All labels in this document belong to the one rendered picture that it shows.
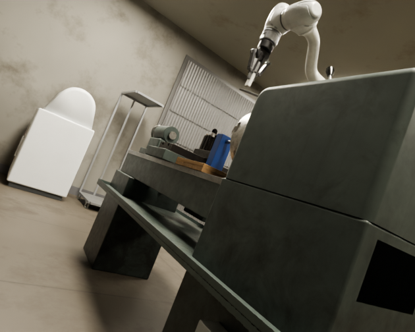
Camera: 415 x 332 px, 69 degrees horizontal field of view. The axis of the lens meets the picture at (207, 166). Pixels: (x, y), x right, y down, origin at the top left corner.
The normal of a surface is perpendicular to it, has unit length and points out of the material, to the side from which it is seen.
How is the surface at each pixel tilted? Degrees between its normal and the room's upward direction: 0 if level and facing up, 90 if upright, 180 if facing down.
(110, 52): 90
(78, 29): 90
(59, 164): 90
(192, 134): 90
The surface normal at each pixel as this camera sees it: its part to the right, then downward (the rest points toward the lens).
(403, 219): 0.50, 0.13
